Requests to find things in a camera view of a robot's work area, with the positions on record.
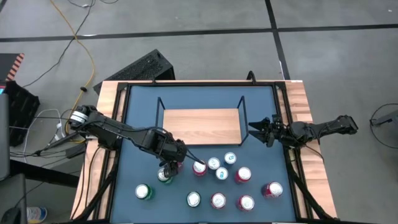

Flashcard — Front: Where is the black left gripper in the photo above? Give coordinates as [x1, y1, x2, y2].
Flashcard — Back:
[157, 134, 188, 179]

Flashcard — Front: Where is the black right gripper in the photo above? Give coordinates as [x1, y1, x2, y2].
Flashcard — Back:
[248, 114, 292, 147]

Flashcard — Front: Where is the black floor cable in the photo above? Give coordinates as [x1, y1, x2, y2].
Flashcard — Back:
[22, 0, 96, 88]

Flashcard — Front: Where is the gray cabinet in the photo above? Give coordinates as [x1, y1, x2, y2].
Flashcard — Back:
[0, 92, 11, 182]

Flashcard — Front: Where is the gray metal stand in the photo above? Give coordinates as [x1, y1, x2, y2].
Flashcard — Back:
[371, 110, 398, 127]

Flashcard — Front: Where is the white cable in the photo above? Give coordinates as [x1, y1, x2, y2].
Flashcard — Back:
[23, 108, 65, 147]

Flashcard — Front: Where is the black power strip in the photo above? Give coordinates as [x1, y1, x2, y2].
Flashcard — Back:
[46, 132, 80, 150]

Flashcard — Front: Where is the wooden shelf black wire frame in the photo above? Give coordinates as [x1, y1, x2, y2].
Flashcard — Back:
[154, 95, 250, 147]

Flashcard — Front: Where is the black case orange striped edge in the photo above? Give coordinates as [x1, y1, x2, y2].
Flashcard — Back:
[0, 52, 25, 82]

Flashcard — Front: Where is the black power adapter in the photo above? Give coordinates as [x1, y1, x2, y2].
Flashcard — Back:
[65, 143, 88, 159]

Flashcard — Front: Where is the blue table mat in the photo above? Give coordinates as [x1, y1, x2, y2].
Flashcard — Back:
[109, 85, 297, 223]

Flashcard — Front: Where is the green soda can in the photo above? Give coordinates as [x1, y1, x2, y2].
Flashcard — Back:
[186, 191, 202, 208]
[157, 167, 174, 185]
[134, 184, 155, 201]

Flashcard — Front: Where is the black desk leg beam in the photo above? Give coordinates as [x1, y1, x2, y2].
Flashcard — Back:
[9, 160, 80, 188]

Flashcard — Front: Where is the black cable loop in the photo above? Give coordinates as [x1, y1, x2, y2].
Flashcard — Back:
[369, 103, 398, 149]

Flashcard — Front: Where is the white blue yellow bottle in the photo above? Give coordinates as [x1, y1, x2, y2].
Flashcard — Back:
[26, 206, 48, 224]

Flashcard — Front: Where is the yellow extension cable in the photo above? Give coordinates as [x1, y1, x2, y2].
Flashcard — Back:
[49, 0, 96, 144]

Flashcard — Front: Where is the silver blue slim can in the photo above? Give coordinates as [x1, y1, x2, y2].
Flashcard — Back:
[223, 151, 238, 167]
[215, 167, 229, 181]
[207, 157, 221, 171]

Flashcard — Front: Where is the black plastic crate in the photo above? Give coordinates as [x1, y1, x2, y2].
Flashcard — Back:
[4, 80, 41, 147]

